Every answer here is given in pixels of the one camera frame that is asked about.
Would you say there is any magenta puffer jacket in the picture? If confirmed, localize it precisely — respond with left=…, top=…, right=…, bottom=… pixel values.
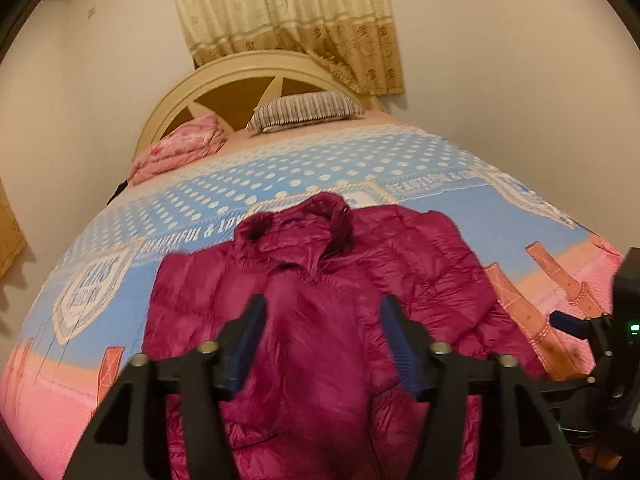
left=142, top=193, right=546, bottom=479

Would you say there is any blue pink patterned bed blanket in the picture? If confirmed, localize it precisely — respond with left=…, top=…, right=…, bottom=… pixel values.
left=1, top=112, right=622, bottom=479

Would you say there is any side beige gold curtain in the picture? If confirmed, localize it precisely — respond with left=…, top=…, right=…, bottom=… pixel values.
left=0, top=183, right=26, bottom=278

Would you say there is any folded pink blanket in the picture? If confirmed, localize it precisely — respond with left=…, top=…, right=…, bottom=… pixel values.
left=127, top=113, right=227, bottom=185

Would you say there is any grey striped pillow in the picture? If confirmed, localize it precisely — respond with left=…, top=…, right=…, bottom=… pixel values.
left=246, top=91, right=367, bottom=134

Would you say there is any cream arched wooden headboard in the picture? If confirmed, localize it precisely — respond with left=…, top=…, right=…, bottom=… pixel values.
left=134, top=50, right=384, bottom=156

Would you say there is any beige gold window curtain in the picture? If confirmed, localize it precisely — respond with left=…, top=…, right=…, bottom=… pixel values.
left=175, top=0, right=405, bottom=96

